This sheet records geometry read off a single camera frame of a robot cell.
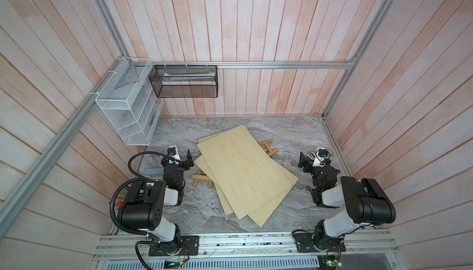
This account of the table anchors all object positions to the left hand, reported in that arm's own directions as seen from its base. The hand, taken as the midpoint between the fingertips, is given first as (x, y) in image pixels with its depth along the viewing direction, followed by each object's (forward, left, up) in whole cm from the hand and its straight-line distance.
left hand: (180, 152), depth 91 cm
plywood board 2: (-29, -38, -3) cm, 48 cm away
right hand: (0, -66, +1) cm, 66 cm away
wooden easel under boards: (-10, -10, -7) cm, 16 cm away
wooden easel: (+7, -46, -7) cm, 47 cm away
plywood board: (-12, -34, -3) cm, 36 cm away
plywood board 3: (-4, -11, -3) cm, 12 cm away
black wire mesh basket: (+39, +1, +15) cm, 42 cm away
